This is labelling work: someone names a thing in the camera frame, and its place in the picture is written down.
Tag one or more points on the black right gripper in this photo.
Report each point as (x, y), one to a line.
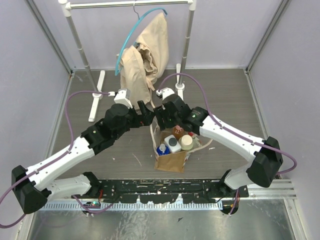
(160, 112)

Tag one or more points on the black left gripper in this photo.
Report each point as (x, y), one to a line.
(139, 117)

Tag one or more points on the canvas tote bag with handles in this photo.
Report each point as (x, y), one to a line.
(173, 162)

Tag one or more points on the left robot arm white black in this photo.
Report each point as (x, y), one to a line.
(34, 186)

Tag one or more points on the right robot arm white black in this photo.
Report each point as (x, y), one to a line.
(262, 155)

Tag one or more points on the pink cap amber bottle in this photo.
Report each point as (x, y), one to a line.
(178, 132)

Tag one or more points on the white bottle grey cap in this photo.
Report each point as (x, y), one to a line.
(172, 143)

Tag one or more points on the cream lid green jar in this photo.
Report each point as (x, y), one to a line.
(186, 142)

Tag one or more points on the blue bottle white pump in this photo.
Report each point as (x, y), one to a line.
(162, 150)

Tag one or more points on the beige cloth garment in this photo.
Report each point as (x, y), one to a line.
(144, 62)

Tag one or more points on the blue clothes hanger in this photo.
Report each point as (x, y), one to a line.
(140, 19)

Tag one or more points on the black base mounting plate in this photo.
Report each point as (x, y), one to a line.
(158, 191)

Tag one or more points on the small green led board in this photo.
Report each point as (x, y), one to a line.
(93, 204)

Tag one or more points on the white metal clothes rack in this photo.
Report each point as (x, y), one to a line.
(67, 6)

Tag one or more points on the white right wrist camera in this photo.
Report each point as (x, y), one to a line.
(164, 93)

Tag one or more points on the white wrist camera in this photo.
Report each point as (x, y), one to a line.
(164, 93)
(122, 96)

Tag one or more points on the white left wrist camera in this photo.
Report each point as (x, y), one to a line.
(122, 96)

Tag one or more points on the white slotted cable duct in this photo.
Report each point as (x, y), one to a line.
(179, 205)

